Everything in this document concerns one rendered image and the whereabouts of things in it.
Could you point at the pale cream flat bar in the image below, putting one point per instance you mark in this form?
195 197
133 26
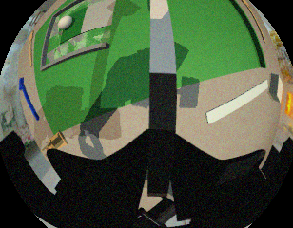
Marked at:
227 108

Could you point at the white golf ball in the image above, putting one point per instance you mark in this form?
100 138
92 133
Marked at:
65 22

